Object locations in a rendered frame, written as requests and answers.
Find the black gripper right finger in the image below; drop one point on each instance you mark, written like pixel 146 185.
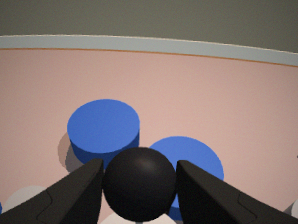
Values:
pixel 205 199

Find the grey cylinder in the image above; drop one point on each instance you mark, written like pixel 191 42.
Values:
pixel 292 209
pixel 22 195

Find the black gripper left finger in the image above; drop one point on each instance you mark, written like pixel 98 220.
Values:
pixel 74 200

